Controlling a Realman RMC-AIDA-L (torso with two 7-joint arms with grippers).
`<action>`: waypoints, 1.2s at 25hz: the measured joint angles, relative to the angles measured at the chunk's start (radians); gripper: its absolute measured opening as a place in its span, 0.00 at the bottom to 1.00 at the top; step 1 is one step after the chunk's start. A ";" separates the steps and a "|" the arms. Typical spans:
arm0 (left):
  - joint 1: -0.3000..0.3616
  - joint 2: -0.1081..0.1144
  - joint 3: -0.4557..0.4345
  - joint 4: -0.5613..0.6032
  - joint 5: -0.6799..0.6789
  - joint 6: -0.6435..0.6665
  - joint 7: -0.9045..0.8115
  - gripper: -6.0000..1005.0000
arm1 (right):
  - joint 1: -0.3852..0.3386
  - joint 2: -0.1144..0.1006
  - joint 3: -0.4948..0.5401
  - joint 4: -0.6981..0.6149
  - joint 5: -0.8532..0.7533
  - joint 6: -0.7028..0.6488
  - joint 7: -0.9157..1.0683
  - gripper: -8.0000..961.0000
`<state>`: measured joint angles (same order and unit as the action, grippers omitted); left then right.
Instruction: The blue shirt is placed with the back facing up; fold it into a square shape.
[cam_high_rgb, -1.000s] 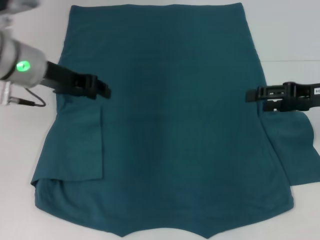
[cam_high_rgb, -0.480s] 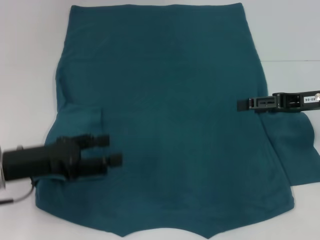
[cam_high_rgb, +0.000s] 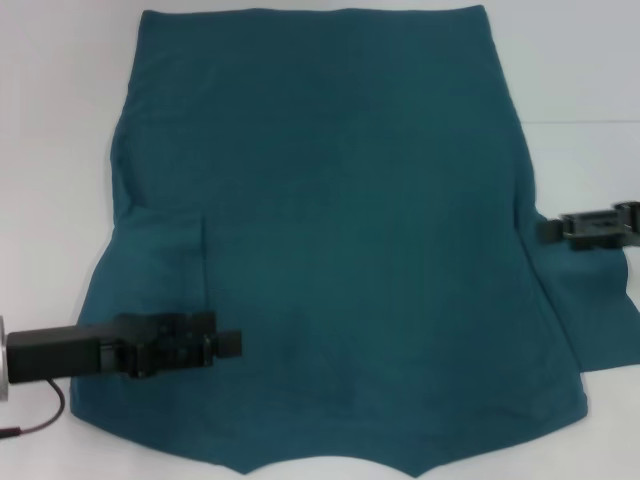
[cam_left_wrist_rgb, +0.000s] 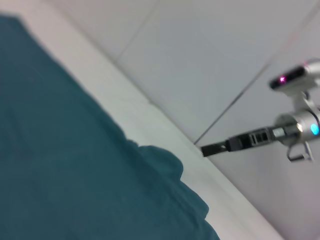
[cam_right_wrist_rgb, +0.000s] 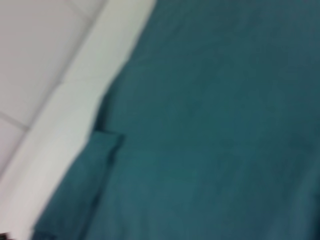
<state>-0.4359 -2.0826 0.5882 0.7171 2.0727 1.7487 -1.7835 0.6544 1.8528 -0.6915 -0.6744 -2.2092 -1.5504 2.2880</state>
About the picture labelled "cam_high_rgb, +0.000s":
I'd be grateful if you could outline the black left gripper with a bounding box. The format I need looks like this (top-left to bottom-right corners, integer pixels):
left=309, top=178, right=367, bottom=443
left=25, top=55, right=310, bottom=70
left=6, top=310, right=218, bottom=382

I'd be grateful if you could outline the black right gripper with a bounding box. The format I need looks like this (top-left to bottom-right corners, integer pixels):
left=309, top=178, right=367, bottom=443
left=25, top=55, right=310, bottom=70
left=536, top=199, right=640, bottom=252

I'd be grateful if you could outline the blue t-shirt with FREE print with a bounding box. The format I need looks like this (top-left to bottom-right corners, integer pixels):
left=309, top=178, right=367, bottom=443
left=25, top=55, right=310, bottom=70
left=69, top=4, right=640, bottom=477

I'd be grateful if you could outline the dark left gripper cable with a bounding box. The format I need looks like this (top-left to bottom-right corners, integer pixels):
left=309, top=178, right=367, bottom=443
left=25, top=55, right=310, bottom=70
left=0, top=377, right=67, bottom=437

